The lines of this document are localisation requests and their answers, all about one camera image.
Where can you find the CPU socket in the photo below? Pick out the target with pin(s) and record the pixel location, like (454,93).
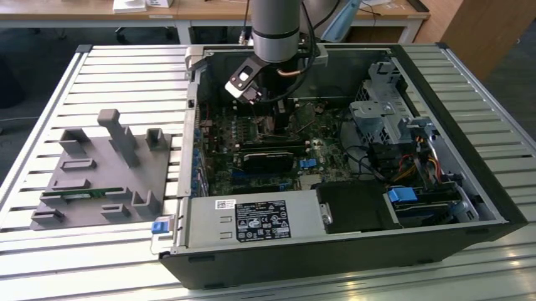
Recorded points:
(257,131)

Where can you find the black graphics card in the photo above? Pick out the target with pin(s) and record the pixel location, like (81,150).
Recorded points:
(268,161)

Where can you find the green motherboard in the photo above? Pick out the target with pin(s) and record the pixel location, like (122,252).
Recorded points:
(331,153)

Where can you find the blue board connector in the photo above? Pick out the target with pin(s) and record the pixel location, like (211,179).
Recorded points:
(308,163)

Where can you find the pale blue teach pendant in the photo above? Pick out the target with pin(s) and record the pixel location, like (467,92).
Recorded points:
(344,19)

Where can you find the silver finned heatsink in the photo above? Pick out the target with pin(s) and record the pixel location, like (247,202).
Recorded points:
(311,181)

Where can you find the black plastic shroud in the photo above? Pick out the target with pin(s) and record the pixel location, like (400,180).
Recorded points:
(356,207)

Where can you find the white carton with print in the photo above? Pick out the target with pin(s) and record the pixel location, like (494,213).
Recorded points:
(160,3)

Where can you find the hard disk in blue carrier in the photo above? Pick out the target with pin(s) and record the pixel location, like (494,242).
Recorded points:
(402,196)

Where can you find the silver power supply with label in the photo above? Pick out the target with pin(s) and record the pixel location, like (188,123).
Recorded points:
(209,225)

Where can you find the plain white box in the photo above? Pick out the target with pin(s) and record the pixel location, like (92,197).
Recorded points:
(130,5)

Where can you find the grey parts rack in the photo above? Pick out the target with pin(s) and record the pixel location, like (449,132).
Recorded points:
(105,175)

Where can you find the blue case latch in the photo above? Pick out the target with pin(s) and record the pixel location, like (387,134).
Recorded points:
(161,227)

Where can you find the wooden cabinet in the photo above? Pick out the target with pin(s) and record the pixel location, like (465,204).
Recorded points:
(482,31)

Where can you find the green RAM stick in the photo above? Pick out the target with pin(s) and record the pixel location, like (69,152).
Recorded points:
(100,192)

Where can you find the black PC case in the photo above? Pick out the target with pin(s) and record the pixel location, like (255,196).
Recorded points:
(293,266)

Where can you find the wooden desk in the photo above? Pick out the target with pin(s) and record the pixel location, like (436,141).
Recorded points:
(64,12)

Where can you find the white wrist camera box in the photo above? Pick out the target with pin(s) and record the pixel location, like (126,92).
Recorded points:
(248,80)

